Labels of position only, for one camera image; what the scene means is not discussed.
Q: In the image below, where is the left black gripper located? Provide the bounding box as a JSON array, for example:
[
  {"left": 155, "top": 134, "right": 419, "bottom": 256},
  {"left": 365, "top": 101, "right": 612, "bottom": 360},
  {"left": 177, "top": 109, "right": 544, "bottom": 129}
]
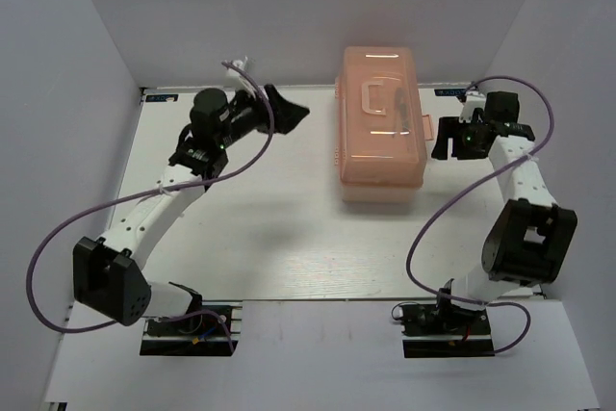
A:
[{"left": 218, "top": 83, "right": 310, "bottom": 149}]

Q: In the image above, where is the pink plastic toolbox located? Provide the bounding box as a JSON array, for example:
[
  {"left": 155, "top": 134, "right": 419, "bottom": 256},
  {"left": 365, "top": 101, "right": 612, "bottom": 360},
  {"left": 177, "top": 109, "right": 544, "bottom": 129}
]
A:
[{"left": 335, "top": 46, "right": 434, "bottom": 204}]

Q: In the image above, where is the black green precision screwdriver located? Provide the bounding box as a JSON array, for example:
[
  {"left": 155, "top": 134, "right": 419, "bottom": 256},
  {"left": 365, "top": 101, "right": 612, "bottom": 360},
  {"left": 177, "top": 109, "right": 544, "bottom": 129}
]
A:
[{"left": 394, "top": 87, "right": 410, "bottom": 136}]

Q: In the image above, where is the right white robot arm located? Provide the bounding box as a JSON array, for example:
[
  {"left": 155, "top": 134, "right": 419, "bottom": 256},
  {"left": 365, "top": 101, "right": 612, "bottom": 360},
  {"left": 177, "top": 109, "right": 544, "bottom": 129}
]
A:
[{"left": 431, "top": 91, "right": 578, "bottom": 333}]

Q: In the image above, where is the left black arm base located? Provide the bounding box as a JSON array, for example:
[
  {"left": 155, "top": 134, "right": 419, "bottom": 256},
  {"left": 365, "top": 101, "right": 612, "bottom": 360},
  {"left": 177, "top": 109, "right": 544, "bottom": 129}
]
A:
[{"left": 140, "top": 302, "right": 243, "bottom": 357}]

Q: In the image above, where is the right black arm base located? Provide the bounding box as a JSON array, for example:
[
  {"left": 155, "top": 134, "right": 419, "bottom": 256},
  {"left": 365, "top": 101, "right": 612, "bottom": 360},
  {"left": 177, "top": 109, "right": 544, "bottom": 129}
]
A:
[{"left": 391, "top": 298, "right": 495, "bottom": 359}]

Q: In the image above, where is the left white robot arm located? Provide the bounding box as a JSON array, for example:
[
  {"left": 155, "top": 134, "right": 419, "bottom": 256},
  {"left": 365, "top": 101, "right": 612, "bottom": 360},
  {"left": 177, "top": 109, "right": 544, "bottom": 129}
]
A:
[{"left": 73, "top": 84, "right": 310, "bottom": 333}]

